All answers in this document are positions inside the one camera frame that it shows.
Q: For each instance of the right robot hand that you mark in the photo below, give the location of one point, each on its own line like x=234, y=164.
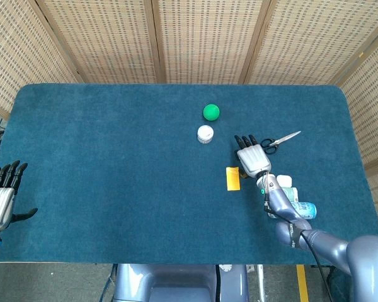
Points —
x=252, y=155

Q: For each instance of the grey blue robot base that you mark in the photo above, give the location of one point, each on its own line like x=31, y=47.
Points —
x=179, y=283

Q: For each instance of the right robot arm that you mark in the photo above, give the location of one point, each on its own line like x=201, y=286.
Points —
x=302, y=220

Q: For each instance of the white square box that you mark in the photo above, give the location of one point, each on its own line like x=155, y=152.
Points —
x=286, y=180

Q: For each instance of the white round jar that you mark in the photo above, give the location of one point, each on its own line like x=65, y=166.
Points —
x=205, y=134

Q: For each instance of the small green labelled bottle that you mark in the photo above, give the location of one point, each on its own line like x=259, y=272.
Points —
x=291, y=193

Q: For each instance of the green ball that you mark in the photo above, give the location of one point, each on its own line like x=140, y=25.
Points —
x=211, y=112

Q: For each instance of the light blue drink can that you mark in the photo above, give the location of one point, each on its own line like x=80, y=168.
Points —
x=305, y=210

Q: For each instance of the blue table cloth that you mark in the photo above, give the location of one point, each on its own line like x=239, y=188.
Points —
x=129, y=176

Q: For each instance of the woven bamboo folding screen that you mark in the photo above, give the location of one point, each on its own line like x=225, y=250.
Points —
x=189, y=41

